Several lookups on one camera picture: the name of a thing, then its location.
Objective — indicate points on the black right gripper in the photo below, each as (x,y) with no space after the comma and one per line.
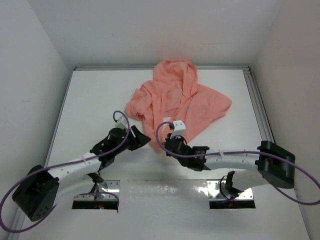
(179,137)

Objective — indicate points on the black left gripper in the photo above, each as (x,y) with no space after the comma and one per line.
(138,139)

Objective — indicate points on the pink hooded zip jacket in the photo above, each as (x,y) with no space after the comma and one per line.
(174,93)

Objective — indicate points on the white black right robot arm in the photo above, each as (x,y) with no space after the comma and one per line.
(271,165)

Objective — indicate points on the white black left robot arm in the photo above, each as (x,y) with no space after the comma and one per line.
(38,194)

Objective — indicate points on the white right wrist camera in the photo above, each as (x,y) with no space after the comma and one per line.
(179,129)

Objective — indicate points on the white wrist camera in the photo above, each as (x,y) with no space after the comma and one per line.
(179,129)
(121,123)

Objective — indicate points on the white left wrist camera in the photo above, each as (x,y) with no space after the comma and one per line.
(121,123)

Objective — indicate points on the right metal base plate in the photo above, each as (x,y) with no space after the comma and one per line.
(218,192)

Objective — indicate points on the metal base plate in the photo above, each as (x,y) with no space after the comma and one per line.
(109,190)
(218,192)

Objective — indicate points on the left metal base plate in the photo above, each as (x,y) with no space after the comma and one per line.
(109,190)

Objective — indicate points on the aluminium table edge rail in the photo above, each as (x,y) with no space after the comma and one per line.
(159,199)

